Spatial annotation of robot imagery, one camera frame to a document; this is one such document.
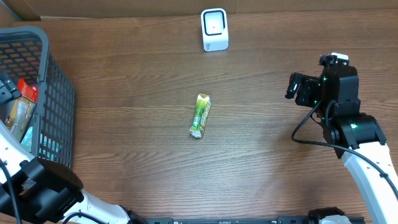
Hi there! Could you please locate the teal wipes pack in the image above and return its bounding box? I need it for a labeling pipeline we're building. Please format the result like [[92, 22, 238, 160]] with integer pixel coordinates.
[[21, 126, 33, 152]]

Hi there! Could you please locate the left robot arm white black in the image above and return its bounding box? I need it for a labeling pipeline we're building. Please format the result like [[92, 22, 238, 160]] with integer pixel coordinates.
[[1, 124, 145, 223]]

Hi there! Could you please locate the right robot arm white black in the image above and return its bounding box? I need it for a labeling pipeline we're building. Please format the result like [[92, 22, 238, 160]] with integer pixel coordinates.
[[285, 62, 397, 223]]

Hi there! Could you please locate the green juice carton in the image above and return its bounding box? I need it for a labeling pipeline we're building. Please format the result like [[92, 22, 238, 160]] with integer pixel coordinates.
[[189, 93, 211, 138]]

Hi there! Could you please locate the orange cracker pack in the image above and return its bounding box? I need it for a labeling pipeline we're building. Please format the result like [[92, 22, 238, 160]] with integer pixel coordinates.
[[5, 78, 39, 142]]

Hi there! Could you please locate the grey plastic shopping basket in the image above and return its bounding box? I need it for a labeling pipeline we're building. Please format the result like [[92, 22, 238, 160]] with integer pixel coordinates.
[[1, 26, 76, 167]]

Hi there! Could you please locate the white barcode scanner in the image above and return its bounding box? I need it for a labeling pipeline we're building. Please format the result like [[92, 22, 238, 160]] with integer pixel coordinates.
[[200, 8, 229, 52]]

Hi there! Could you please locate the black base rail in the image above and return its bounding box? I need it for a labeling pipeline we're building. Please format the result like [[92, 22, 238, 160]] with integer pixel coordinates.
[[145, 216, 308, 224]]

